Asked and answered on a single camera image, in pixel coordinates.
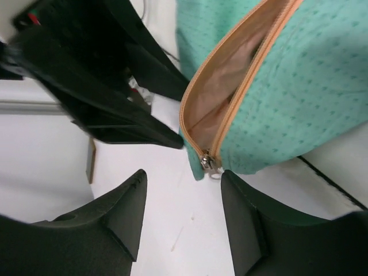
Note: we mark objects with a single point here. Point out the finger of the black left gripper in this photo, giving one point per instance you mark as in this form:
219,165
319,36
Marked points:
109,38
105,115

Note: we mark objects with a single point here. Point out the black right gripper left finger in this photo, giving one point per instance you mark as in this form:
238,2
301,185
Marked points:
99,238

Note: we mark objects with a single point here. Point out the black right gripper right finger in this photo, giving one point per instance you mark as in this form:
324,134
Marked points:
267,237

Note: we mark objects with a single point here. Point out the orange and teal zip jacket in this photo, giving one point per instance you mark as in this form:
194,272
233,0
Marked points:
269,80

